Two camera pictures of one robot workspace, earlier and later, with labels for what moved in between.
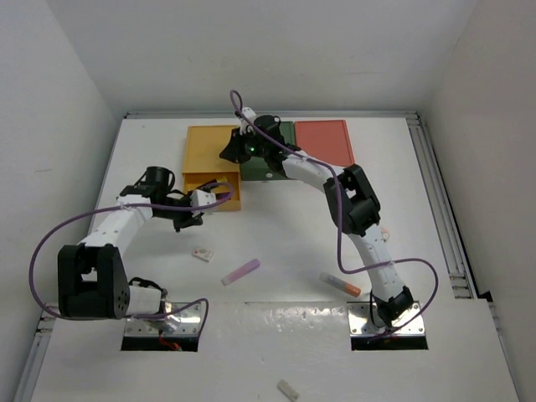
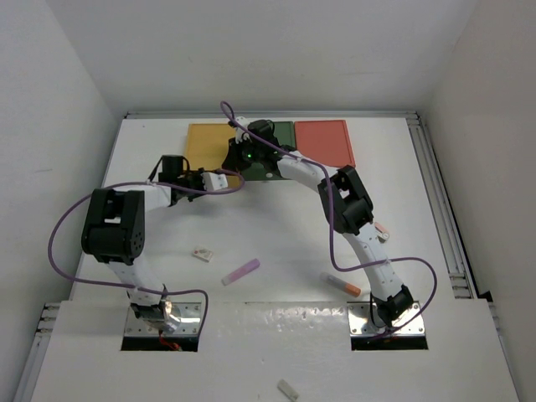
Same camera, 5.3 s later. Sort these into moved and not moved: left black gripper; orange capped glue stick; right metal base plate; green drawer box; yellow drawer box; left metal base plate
Moved: yellow drawer box; left black gripper
Not moved: right metal base plate; green drawer box; orange capped glue stick; left metal base plate
